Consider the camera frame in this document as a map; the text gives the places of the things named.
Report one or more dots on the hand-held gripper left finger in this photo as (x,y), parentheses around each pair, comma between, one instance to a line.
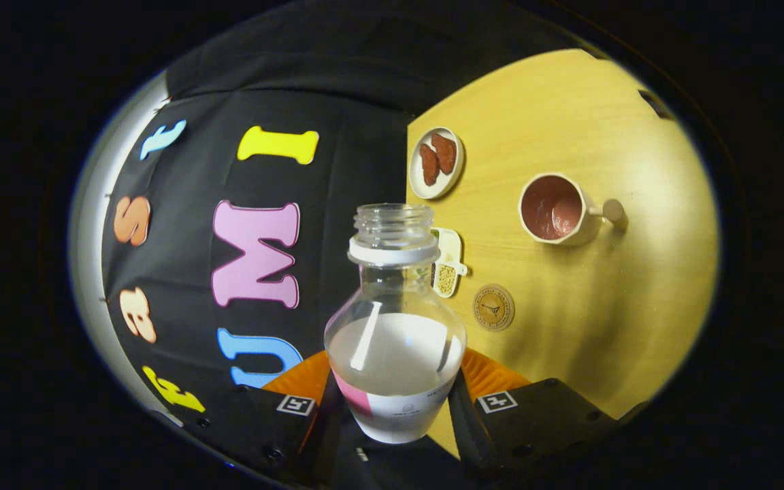
(249,422)

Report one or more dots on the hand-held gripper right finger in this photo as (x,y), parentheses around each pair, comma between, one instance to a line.
(542,422)

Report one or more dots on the round brown coaster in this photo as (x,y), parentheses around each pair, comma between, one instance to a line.
(493,307)

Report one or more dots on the clear plastic juice bottle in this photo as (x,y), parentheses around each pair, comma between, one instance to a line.
(395,354)

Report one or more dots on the beige cup with pink inside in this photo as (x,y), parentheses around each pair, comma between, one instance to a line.
(552,207)

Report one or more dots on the wooden table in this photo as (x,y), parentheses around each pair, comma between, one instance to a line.
(603,327)

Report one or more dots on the small divided white dish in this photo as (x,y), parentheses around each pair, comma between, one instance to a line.
(448,275)

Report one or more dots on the round white plate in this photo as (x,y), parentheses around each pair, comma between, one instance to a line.
(416,184)

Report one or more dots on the red meat piece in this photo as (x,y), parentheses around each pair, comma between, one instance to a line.
(429,165)
(444,153)

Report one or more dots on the black backdrop cloth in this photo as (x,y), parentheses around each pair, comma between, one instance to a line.
(337,95)

